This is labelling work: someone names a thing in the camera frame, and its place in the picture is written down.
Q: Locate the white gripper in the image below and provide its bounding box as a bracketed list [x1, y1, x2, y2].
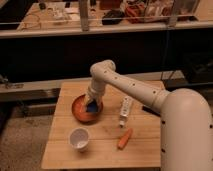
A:
[86, 86, 104, 112]

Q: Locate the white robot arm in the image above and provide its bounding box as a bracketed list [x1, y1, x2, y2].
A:
[88, 60, 213, 171]

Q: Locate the orange ceramic bowl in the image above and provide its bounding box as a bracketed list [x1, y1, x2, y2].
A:
[72, 94, 103, 123]

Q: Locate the white paper cup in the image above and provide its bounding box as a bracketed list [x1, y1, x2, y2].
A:
[69, 127, 89, 152]

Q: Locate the white plastic bottle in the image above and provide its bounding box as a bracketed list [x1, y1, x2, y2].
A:
[119, 96, 133, 127]

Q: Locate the wooden table board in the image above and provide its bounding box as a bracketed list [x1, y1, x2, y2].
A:
[41, 81, 160, 169]

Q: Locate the orange carrot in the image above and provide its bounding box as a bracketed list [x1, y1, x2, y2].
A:
[117, 128, 133, 150]

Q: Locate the black rectangular box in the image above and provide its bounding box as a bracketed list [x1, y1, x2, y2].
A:
[142, 106, 160, 117]

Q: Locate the black bag on shelf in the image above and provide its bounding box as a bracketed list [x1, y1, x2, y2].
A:
[102, 10, 124, 25]

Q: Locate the red tool on shelf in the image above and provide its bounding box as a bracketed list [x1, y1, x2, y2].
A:
[125, 3, 145, 23]

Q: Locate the metal frame post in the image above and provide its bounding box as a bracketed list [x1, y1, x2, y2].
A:
[79, 0, 89, 31]

